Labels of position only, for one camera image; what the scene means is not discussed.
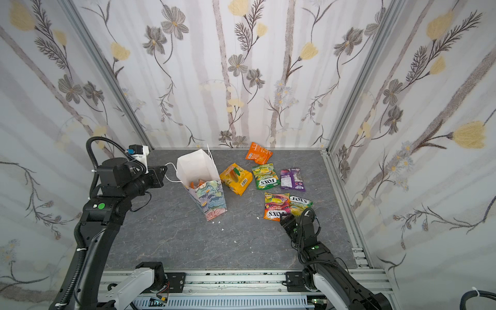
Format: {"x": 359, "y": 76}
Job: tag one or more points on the lime Fox's candy bag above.
{"x": 298, "y": 205}

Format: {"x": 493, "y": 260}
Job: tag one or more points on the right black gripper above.
{"x": 289, "y": 223}

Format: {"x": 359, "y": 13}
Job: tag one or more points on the white slotted cable duct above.
{"x": 225, "y": 302}

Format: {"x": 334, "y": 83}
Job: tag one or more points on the small orange snack packet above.
{"x": 258, "y": 154}

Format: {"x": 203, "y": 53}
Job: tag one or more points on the purple snack packet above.
{"x": 291, "y": 179}

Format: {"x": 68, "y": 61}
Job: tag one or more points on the pink Fox's fruits bag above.
{"x": 276, "y": 206}

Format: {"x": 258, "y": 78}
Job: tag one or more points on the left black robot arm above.
{"x": 120, "y": 176}

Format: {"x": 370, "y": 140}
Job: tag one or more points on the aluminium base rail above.
{"x": 260, "y": 282}

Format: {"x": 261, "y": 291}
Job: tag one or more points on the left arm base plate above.
{"x": 175, "y": 282}

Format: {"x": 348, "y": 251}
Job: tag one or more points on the orange pink Fox's bag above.
{"x": 197, "y": 184}

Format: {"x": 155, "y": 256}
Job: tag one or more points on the yellow snack bag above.
{"x": 236, "y": 178}

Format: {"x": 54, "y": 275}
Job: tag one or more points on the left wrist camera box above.
{"x": 139, "y": 153}

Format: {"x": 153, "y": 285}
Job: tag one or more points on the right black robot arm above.
{"x": 321, "y": 270}

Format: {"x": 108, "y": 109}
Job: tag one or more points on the green Fox's candy bag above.
{"x": 265, "y": 177}

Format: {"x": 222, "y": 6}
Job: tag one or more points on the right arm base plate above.
{"x": 296, "y": 282}

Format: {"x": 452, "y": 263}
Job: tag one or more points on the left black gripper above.
{"x": 157, "y": 175}

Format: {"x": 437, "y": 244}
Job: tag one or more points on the white paper bag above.
{"x": 198, "y": 174}

